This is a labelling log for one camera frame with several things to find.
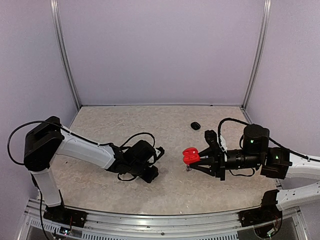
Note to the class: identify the right aluminium corner post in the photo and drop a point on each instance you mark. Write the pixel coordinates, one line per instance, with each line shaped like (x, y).
(258, 53)

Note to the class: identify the front aluminium rail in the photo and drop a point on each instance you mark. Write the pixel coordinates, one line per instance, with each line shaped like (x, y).
(106, 225)

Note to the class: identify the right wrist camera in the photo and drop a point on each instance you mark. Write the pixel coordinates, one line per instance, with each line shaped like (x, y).
(212, 140)

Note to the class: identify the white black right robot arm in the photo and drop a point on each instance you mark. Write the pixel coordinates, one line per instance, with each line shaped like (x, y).
(276, 162)

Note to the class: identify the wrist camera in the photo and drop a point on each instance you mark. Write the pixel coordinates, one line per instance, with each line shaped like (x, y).
(212, 140)
(158, 153)

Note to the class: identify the red round case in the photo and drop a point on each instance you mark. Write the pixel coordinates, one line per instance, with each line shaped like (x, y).
(190, 155)

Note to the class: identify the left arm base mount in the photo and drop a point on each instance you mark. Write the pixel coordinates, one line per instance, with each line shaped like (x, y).
(66, 216)

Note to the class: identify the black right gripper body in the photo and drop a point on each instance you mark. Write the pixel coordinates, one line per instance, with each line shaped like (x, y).
(220, 166)

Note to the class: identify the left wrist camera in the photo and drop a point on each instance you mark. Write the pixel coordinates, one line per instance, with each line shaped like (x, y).
(158, 153)

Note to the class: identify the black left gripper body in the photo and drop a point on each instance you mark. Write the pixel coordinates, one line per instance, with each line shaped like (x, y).
(148, 178)

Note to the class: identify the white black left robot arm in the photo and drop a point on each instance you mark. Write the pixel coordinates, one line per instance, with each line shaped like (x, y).
(49, 138)

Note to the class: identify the left aluminium corner post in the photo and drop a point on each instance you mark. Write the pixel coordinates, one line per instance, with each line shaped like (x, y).
(54, 5)

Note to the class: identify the aluminium corner post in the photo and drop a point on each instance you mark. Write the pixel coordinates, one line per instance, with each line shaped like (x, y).
(258, 53)
(54, 5)

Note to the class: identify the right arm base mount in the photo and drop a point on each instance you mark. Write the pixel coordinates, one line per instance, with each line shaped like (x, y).
(265, 219)

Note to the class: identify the purple clip earbud lower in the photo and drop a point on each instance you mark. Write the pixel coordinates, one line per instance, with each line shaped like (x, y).
(188, 168)

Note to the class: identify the black earbud charging case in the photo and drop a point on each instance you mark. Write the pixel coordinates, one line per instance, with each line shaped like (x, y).
(195, 125)

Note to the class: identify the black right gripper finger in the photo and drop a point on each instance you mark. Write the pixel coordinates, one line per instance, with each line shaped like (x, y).
(204, 168)
(208, 153)

